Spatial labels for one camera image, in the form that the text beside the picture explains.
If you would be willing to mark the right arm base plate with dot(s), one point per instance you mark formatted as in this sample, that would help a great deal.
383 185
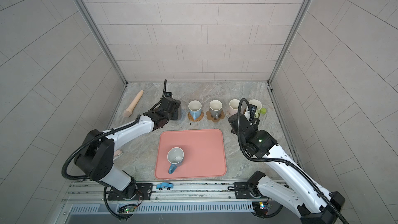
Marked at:
245 190

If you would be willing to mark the beige wooden pestle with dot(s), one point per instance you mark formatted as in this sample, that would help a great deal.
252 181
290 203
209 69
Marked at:
129 110

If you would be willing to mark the green mug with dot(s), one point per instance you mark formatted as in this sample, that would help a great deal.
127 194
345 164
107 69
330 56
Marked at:
259 108

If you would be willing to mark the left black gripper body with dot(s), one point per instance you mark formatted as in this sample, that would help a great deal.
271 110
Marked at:
167 117

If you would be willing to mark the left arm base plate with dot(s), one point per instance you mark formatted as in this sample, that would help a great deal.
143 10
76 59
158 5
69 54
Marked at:
143 190

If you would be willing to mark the light blue handled mug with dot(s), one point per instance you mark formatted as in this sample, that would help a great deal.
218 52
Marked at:
195 109

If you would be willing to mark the circuit board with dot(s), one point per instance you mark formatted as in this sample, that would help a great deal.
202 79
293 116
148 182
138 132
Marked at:
260 209
127 209

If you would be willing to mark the pink silicone tray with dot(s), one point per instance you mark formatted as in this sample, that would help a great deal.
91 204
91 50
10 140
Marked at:
204 154

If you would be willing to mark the cork paw coaster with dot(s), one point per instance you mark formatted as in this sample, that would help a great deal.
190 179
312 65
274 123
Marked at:
213 119

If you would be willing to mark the rattan woven coaster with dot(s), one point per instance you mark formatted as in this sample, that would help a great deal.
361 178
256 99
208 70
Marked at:
190 117

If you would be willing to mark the white mug pink handle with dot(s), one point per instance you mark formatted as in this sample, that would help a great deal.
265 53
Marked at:
233 107

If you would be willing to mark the blue toy car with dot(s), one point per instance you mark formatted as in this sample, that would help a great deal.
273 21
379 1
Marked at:
164 186

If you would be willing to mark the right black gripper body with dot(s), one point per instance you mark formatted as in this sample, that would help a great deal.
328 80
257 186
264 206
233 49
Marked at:
243 140

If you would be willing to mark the teal handled mug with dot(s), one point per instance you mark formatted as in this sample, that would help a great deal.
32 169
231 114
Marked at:
215 109

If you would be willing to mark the left circuit board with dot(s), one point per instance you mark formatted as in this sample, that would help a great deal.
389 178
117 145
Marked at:
127 209

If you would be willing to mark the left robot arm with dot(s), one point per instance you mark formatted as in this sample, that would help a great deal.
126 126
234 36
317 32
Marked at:
94 159

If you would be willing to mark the right circuit board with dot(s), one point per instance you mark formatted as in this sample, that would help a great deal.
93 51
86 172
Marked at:
260 209

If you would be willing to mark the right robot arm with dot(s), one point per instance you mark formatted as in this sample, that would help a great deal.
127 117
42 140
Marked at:
303 196

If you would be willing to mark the grey metal mug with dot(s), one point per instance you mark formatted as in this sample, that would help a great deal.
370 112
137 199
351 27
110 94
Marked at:
176 115

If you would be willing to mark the aluminium rail frame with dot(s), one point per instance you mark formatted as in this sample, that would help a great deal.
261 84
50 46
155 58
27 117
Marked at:
209 196

